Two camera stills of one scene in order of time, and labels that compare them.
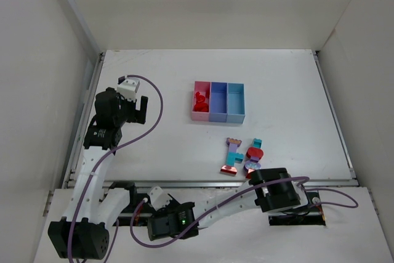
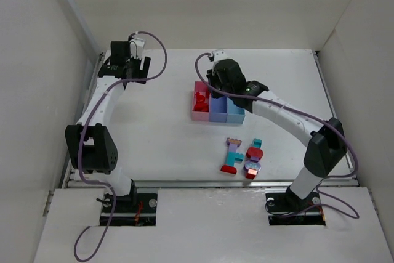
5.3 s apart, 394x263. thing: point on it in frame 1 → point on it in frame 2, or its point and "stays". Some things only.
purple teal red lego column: [232, 156] stays
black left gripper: [135, 113] → [135, 68]
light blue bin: [236, 103] stays
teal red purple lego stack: [255, 153] stays
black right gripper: [257, 175] → [213, 81]
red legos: [200, 106] stays
